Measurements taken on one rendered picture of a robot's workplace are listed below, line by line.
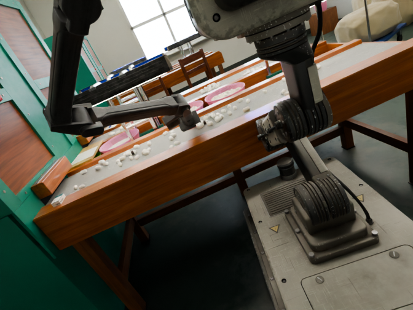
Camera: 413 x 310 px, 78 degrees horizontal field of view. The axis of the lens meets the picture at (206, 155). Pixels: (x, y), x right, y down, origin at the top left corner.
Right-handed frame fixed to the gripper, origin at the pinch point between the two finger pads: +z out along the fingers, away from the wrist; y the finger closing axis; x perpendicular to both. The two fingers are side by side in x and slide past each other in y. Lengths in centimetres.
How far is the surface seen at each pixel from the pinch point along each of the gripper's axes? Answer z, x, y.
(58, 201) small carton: -19, 13, 63
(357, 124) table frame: 48, 27, -98
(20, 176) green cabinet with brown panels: -20, -5, 76
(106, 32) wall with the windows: 309, -413, 82
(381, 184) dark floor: 41, 66, -86
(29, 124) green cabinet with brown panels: -7, -37, 75
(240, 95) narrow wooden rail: 12.1, -10.2, -32.1
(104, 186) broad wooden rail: -19.7, 15.8, 42.6
